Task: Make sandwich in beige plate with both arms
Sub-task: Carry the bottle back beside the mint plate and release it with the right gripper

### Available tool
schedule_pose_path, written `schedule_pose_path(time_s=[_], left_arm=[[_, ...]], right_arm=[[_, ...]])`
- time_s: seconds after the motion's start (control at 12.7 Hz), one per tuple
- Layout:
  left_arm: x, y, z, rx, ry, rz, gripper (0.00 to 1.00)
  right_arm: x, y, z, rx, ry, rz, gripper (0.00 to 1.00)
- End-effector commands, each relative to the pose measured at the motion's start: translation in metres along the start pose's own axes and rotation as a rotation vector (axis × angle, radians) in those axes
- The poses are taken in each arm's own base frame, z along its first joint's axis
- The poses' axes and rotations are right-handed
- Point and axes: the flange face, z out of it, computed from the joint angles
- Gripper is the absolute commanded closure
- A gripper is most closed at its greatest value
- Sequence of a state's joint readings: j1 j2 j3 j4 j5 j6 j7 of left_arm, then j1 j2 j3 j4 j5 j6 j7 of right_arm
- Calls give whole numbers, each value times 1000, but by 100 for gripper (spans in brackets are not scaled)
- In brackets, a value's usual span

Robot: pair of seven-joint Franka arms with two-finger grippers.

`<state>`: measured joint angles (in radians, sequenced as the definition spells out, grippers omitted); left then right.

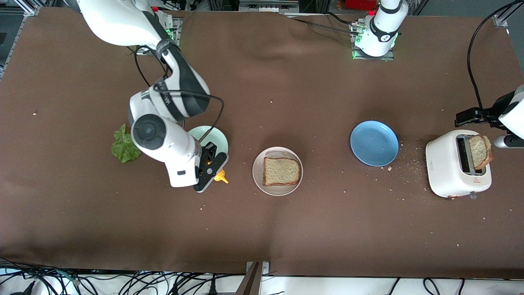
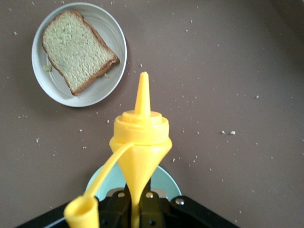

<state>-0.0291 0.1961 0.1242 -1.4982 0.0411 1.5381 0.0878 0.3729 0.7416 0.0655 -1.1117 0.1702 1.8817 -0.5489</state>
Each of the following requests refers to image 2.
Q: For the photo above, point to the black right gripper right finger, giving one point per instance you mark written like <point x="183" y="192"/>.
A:
<point x="150" y="211"/>

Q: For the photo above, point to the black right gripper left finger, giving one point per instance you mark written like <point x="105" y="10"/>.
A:
<point x="118" y="211"/>

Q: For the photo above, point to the yellow mustard squeeze bottle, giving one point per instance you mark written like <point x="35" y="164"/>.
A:
<point x="142" y="142"/>

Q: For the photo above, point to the brown bread slice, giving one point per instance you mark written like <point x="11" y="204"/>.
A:
<point x="76" y="52"/>

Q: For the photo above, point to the pale green plate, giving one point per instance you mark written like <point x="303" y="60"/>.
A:
<point x="166" y="183"/>

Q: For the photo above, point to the beige plate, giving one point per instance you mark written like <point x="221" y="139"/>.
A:
<point x="107" y="31"/>

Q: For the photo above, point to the brown tablecloth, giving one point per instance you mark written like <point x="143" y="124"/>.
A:
<point x="225" y="71"/>

